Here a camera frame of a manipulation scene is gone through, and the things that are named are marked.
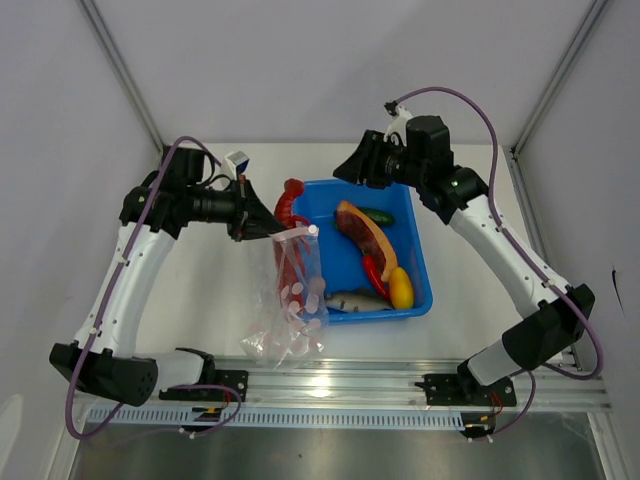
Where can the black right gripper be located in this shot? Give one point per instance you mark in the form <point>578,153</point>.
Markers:
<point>361,167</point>

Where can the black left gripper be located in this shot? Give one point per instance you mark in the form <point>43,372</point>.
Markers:
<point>252,218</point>

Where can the red lobster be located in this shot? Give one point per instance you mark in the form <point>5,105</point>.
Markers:
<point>290,220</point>

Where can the raw steak slice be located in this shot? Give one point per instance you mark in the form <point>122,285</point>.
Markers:
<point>368,237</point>

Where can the clear pink-dotted zip bag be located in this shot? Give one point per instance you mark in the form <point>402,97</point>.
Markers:
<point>289,312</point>

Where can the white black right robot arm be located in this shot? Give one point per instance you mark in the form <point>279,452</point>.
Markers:
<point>554,313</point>

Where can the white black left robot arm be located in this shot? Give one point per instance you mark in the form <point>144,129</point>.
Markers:
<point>188,187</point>

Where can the green cucumber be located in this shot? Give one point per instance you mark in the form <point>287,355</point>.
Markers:
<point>381,218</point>

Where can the red chili pepper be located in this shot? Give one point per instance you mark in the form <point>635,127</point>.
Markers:
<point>374,277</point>

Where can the grey fish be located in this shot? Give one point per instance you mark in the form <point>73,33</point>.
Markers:
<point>357,301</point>

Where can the yellow mango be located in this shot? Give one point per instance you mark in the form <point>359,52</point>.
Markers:
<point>401,290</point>

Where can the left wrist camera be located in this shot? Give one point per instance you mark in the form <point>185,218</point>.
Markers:
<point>234,164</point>

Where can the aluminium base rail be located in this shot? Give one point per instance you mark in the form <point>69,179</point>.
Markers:
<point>401,385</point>

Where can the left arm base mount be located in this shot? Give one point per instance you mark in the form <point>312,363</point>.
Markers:
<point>216,388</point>

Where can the white slotted cable duct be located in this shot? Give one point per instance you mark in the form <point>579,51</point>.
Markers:
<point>291,418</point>

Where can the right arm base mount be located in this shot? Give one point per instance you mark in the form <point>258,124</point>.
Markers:
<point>465,387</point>

